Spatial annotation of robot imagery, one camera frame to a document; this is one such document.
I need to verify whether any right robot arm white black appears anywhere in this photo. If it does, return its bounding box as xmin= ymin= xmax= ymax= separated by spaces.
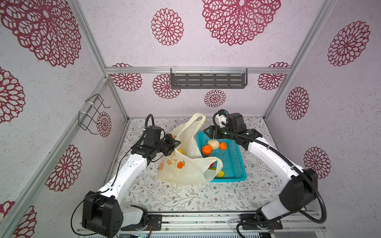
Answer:
xmin=204 ymin=110 xmax=326 ymax=225

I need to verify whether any yellow lemon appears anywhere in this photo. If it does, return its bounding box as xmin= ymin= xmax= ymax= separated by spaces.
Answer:
xmin=216 ymin=171 xmax=225 ymax=178

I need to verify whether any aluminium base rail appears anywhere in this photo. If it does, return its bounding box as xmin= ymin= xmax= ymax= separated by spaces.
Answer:
xmin=75 ymin=211 xmax=326 ymax=234

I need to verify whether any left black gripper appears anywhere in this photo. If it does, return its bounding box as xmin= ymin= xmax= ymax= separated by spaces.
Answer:
xmin=154 ymin=133 xmax=181 ymax=156

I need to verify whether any black wire wall rack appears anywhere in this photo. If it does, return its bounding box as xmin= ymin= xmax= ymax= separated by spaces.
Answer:
xmin=77 ymin=94 xmax=111 ymax=137

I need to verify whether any teal plastic basket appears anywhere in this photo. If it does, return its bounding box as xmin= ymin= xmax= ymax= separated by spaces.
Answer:
xmin=196 ymin=132 xmax=247 ymax=183

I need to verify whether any beige round fruit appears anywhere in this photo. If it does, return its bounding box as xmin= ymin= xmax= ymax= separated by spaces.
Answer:
xmin=207 ymin=139 xmax=220 ymax=150

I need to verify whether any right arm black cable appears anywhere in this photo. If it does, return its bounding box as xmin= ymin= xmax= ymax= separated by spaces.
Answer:
xmin=212 ymin=109 xmax=327 ymax=238

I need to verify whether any cream plastic bag orange print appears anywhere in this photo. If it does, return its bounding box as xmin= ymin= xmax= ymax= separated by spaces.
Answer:
xmin=158 ymin=113 xmax=222 ymax=185

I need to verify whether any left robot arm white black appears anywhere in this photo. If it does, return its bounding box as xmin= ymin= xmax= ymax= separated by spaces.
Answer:
xmin=81 ymin=126 xmax=181 ymax=238

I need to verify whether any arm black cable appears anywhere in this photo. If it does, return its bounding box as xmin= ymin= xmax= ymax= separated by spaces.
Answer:
xmin=212 ymin=109 xmax=327 ymax=238
xmin=70 ymin=114 xmax=155 ymax=237

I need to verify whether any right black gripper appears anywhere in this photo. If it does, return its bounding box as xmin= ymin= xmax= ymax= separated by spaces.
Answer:
xmin=204 ymin=125 xmax=237 ymax=142

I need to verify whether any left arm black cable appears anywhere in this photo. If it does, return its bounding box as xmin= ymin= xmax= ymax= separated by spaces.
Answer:
xmin=70 ymin=114 xmax=155 ymax=237

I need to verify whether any grey slotted wall shelf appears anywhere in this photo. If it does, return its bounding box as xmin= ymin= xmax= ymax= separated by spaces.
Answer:
xmin=170 ymin=68 xmax=248 ymax=89

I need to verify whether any orange tangerine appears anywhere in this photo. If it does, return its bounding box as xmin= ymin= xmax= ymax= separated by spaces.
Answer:
xmin=219 ymin=142 xmax=228 ymax=151
xmin=201 ymin=145 xmax=213 ymax=156

